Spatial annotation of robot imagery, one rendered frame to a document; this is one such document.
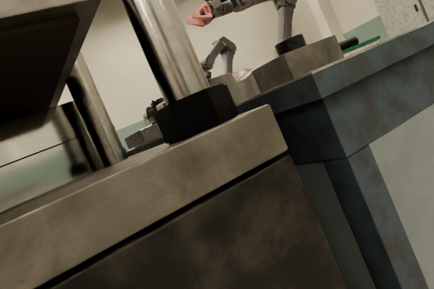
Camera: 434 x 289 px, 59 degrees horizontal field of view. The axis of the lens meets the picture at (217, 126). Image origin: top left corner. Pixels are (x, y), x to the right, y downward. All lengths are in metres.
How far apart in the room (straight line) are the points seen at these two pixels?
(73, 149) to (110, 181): 0.57
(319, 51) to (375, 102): 0.47
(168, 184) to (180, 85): 0.13
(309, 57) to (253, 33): 8.58
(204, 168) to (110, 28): 8.35
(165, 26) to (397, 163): 0.39
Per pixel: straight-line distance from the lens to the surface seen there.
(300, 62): 1.01
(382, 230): 0.59
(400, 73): 0.67
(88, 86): 0.85
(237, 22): 9.52
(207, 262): 0.41
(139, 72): 8.49
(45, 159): 0.93
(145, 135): 1.56
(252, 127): 0.44
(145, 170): 0.38
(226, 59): 2.33
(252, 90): 1.37
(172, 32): 0.47
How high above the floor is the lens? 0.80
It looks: 2 degrees down
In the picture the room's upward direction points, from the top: 23 degrees counter-clockwise
